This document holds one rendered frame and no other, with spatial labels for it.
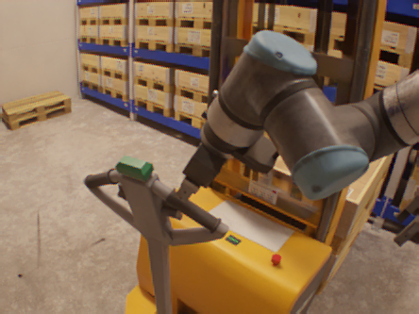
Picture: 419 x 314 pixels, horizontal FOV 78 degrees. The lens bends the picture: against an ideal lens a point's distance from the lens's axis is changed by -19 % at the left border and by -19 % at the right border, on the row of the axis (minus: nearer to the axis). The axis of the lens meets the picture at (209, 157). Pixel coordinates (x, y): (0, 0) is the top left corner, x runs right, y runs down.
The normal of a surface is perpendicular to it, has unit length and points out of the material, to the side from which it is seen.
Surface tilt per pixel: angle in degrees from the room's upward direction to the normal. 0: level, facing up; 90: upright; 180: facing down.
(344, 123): 36
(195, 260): 74
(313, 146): 60
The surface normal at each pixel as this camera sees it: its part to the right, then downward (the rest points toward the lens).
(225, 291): -0.62, 0.05
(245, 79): -0.82, 0.19
